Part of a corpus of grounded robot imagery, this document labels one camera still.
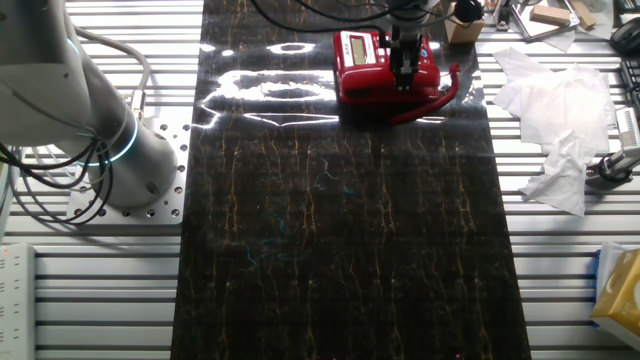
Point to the blue white tissue pack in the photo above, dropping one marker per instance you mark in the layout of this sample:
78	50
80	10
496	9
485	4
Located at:
597	260

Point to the narrow wooden piece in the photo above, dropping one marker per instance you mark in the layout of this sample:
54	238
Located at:
584	14

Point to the dark marble pattern mat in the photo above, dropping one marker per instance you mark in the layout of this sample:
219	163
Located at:
350	225

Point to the large white tissue sheet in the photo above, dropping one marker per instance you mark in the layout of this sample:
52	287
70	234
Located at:
555	100

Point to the small silver camera on stand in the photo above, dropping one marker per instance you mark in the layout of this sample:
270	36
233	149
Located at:
627	132

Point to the flat wooden block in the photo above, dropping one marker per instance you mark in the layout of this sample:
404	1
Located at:
550	15

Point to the red telephone handset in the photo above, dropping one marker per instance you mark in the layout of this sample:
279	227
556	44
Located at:
370	84

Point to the black keyboard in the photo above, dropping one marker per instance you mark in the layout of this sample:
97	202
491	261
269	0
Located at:
632	85

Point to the black computer mouse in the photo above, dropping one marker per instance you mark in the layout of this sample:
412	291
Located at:
627	37

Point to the yellow tissue box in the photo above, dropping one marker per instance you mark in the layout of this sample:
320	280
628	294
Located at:
620	300

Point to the silver metal tray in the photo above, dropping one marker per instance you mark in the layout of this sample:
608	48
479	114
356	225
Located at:
525	30

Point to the white power strip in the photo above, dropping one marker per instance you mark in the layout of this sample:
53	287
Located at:
15	300

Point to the white tissue in box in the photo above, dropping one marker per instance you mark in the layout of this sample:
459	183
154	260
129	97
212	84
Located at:
607	265

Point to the red telephone base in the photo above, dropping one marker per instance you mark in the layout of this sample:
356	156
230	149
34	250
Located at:
350	75

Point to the twisted white tissue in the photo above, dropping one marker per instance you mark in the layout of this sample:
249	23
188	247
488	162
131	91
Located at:
560	180

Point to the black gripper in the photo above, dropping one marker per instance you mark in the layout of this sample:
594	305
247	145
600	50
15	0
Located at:
406	42

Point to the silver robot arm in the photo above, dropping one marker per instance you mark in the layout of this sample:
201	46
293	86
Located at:
45	75

